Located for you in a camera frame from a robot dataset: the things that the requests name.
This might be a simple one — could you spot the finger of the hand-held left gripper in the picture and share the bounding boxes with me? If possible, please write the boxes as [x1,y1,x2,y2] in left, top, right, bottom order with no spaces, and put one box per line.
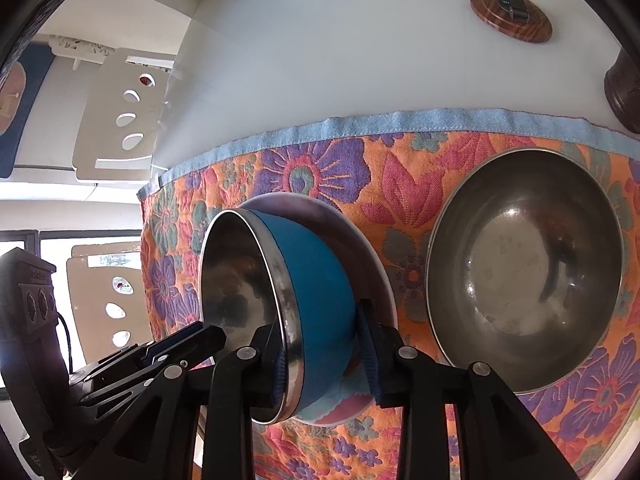
[80,347,171,406]
[142,324,227,366]

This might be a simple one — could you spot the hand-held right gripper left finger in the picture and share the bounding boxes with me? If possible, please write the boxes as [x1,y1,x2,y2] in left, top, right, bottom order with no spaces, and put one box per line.
[97,326,291,480]

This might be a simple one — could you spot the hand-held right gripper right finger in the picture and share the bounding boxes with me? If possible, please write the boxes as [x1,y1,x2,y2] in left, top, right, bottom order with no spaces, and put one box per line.
[355,301,576,480]

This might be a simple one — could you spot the blue steel-lined bowl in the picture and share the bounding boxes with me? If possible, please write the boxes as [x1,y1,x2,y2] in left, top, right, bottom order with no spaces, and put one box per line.
[199,208,362,426]

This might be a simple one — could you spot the white ceramic bowl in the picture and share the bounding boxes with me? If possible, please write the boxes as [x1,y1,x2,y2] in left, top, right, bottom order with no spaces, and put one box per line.
[240,194,399,428]

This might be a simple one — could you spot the white cutout-back chair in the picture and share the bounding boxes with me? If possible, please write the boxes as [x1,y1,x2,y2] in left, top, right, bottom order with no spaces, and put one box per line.
[75,47,177,181]
[67,241,151,366]

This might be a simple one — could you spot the dark-framed window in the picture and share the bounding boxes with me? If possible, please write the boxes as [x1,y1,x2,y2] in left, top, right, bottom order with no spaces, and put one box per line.
[0,230,143,401]

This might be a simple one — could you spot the floral woven tablecloth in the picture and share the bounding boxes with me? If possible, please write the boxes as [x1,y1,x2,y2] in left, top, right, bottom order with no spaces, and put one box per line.
[137,107,640,480]

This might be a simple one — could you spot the stainless steel bowl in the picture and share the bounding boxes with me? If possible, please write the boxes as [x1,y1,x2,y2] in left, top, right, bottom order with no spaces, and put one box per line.
[426,148,628,395]

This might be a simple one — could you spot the white carved shelf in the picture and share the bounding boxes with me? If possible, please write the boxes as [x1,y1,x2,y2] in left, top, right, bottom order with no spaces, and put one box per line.
[49,34,177,71]

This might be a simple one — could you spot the dark brown jar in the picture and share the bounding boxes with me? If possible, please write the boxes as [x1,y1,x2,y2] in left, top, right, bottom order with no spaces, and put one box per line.
[603,50,640,136]

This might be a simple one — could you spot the round wooden stand base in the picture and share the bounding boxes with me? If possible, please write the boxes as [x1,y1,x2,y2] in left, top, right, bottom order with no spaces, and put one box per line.
[470,0,558,45]

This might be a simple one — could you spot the black cable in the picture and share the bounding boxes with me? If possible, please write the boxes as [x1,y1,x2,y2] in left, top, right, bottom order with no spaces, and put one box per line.
[54,311,75,376]

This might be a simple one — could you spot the blue wall poster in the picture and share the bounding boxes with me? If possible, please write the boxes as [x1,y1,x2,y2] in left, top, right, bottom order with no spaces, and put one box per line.
[0,42,57,179]

